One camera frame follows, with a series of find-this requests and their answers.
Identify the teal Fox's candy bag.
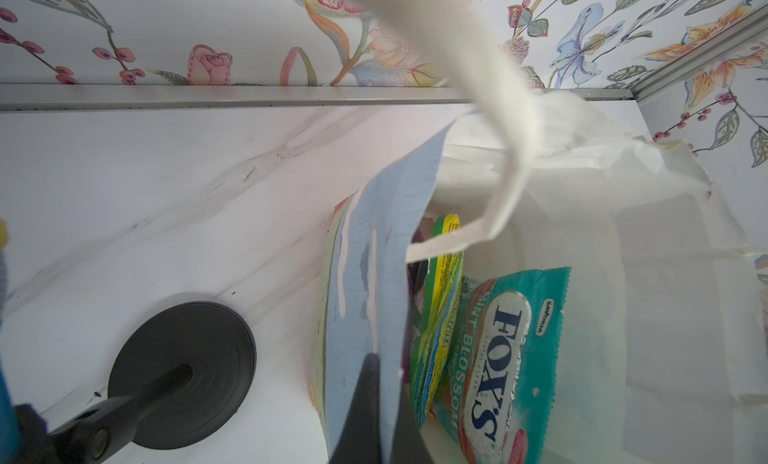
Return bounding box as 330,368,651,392
431,267,571,463

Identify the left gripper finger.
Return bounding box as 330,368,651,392
329,353,433,464

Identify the green Fox's candy bag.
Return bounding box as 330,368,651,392
407,252,464,426

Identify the painted landscape paper bag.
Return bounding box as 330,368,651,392
311,0,767,463

